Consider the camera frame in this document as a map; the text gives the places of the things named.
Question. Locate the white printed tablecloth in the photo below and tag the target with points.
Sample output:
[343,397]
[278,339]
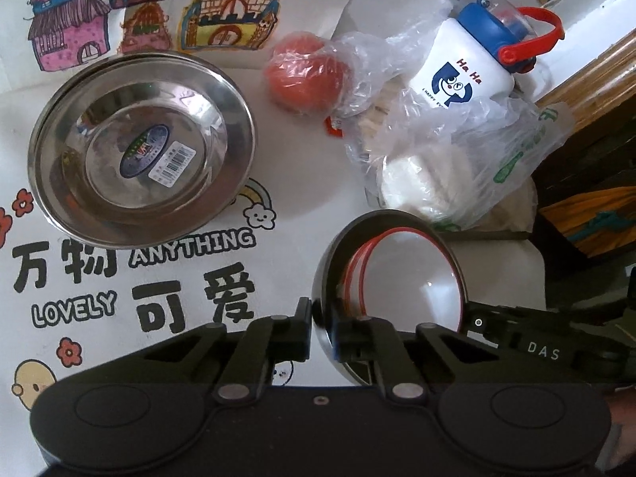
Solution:
[308,179]

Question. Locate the black bowl with red rim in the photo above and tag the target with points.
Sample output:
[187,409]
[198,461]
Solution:
[325,283]
[412,278]

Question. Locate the red tomato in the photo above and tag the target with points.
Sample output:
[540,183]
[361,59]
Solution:
[303,72]

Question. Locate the orange and teal cloth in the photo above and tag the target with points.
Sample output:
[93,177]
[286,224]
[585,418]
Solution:
[591,223]

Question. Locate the wooden furniture frame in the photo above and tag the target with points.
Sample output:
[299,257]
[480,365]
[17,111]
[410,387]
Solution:
[591,79]

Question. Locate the white bottle with blue lid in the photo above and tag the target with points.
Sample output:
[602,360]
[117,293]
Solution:
[457,74]

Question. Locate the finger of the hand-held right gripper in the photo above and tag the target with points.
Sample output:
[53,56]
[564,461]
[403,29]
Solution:
[497,325]

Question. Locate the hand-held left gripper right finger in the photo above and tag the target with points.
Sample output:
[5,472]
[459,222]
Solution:
[345,338]

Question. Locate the clear plastic bag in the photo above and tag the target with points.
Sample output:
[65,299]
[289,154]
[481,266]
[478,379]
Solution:
[447,159]

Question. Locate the wooden sticks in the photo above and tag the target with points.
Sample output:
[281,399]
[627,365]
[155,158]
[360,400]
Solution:
[377,114]

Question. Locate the white steamed buns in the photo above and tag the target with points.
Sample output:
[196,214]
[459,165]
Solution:
[427,189]

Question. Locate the stainless steel bowl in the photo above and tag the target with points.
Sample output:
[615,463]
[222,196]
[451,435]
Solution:
[144,154]

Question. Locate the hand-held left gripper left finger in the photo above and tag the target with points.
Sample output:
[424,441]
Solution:
[303,328]

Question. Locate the large house drawing sheet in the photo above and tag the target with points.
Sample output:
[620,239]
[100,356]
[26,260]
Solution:
[149,15]

